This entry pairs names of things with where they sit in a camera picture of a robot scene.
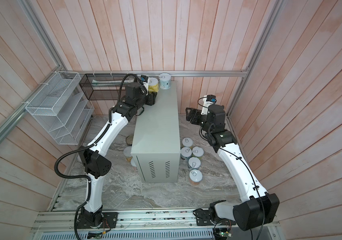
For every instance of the green white can pull-tab lid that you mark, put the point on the green white can pull-tab lid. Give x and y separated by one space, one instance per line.
164 81

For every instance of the grey metal cabinet counter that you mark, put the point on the grey metal cabinet counter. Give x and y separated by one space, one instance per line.
156 148

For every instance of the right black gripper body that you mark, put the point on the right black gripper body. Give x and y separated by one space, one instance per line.
204 125

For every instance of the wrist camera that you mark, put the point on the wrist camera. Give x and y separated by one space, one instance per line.
144 80
208 100

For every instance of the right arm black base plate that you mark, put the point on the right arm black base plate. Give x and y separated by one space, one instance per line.
205 217

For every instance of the right aluminium frame post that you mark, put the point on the right aluminium frame post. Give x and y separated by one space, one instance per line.
265 30

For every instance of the rear can behind cabinet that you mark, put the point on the rear can behind cabinet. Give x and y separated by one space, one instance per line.
187 143

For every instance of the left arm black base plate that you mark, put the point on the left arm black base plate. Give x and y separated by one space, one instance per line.
108 220

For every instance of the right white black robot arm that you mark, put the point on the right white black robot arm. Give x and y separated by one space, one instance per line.
258 207

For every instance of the tall can white plastic lid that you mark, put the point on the tall can white plastic lid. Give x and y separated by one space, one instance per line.
127 153

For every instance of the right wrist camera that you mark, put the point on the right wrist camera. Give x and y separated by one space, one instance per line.
208 100

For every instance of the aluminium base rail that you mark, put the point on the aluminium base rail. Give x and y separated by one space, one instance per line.
160 223

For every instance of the dark can with brown lid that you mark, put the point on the dark can with brown lid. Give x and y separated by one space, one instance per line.
129 140

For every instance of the white wire mesh shelf rack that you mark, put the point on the white wire mesh shelf rack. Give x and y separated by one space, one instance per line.
63 113

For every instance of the horizontal aluminium frame bar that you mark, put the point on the horizontal aluminium frame bar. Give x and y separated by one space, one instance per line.
202 73

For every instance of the black wire mesh basket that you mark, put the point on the black wire mesh basket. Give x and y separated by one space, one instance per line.
101 87

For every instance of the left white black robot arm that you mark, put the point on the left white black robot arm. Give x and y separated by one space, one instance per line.
94 158

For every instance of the orange can pull-tab lid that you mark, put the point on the orange can pull-tab lid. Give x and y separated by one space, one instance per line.
196 177

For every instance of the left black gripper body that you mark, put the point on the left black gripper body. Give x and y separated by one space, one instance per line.
149 99

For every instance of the yellow can pull-tab lid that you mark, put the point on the yellow can pull-tab lid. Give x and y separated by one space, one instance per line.
153 85

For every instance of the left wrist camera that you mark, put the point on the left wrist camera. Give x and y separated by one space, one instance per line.
144 80

